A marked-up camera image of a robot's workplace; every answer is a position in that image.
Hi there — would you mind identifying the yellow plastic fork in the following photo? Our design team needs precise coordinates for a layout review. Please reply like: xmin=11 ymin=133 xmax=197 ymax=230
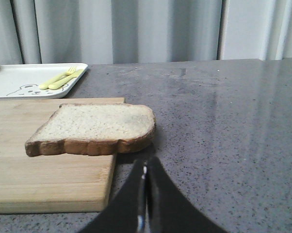
xmin=38 ymin=67 xmax=77 ymax=90

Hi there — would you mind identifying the grey curtain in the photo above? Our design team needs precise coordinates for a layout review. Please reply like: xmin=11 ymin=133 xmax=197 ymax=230
xmin=0 ymin=0 xmax=292 ymax=65

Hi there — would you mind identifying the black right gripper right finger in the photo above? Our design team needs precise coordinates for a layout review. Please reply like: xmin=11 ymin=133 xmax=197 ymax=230
xmin=147 ymin=156 xmax=225 ymax=233

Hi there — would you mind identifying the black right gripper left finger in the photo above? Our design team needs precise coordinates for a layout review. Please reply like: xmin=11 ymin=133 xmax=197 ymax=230
xmin=80 ymin=159 xmax=146 ymax=233

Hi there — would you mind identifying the yellow plastic knife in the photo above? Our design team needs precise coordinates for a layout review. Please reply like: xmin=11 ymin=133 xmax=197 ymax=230
xmin=48 ymin=69 xmax=84 ymax=90

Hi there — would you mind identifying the white bear-print tray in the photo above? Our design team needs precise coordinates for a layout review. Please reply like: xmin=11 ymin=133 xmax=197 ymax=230
xmin=0 ymin=63 xmax=88 ymax=99

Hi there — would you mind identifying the white bread slice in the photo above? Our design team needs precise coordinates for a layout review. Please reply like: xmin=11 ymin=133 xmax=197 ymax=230
xmin=25 ymin=103 xmax=156 ymax=157

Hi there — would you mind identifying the wooden cutting board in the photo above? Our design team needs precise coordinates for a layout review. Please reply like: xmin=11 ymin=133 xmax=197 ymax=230
xmin=0 ymin=98 xmax=124 ymax=214

